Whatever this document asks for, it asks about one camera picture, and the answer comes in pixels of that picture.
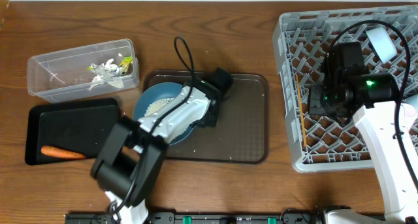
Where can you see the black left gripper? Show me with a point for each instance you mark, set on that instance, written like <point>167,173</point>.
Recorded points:
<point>213,123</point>

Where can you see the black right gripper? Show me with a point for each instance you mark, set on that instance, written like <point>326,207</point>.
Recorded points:
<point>315,108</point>

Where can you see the light blue bowl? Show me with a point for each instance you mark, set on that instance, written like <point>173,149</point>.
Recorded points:
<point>382,44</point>

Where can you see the dark blue plate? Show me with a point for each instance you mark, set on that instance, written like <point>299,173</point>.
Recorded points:
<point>153,93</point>

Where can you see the pile of white rice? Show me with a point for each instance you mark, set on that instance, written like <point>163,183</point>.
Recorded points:
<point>157,105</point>

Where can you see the wooden chopstick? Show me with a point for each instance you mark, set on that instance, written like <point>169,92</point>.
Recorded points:
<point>301,113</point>

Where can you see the light blue cup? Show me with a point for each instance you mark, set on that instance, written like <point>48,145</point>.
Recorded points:
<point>413,101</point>

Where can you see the pink plastic cup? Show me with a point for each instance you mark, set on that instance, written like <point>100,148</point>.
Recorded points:
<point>410,115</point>

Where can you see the yellow green wrapper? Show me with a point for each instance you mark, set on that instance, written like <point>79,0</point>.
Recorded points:
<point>124,65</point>

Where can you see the aluminium foil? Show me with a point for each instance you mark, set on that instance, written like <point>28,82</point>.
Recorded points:
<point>106,70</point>

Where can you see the orange carrot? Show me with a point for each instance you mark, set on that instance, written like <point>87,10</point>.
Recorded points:
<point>61,153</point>

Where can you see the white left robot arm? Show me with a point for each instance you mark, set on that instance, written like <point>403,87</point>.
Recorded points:
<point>132,156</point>

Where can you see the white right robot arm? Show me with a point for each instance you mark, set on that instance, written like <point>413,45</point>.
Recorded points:
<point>373,102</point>

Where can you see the grey dishwasher rack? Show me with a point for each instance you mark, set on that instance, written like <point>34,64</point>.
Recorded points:
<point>300,41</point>

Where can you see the dark brown serving tray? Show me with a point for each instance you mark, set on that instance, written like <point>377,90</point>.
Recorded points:
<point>241,132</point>

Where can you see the black plastic tray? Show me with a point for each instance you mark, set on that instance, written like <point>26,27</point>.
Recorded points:
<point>80,127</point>

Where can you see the clear plastic bin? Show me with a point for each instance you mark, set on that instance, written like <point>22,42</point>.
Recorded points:
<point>64,76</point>

